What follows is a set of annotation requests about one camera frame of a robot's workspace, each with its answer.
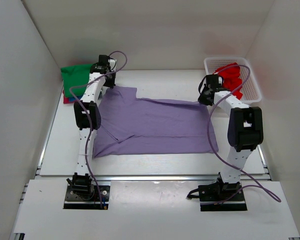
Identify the purple t-shirt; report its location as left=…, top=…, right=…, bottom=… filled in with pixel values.
left=93, top=86, right=219, bottom=158

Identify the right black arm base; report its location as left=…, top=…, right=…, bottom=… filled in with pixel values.
left=186, top=174, right=248, bottom=212

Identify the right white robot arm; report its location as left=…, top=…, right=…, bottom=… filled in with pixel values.
left=198, top=74, right=264, bottom=200

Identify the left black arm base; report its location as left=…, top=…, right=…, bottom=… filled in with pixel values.
left=63, top=172, right=111, bottom=210

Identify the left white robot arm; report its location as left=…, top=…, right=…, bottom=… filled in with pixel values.
left=73, top=55, right=117, bottom=176

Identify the red crumpled t-shirt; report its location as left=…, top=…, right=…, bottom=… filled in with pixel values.
left=214, top=62, right=243, bottom=92

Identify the green folded t-shirt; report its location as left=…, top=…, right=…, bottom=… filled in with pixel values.
left=60, top=64, right=92, bottom=98

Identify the white plastic basket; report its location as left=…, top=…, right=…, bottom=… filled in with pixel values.
left=204, top=56, right=262, bottom=105

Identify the blue folded t-shirt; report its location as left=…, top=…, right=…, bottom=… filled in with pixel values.
left=68, top=95, right=83, bottom=103

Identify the magenta folded t-shirt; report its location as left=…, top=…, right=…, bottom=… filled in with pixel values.
left=62, top=87, right=84, bottom=104

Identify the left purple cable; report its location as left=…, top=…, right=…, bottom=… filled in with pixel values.
left=68, top=50, right=129, bottom=210

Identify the purple cable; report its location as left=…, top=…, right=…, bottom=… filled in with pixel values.
left=68, top=50, right=129, bottom=210
left=197, top=64, right=282, bottom=208

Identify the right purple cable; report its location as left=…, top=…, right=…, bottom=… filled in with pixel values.
left=197, top=64, right=282, bottom=208

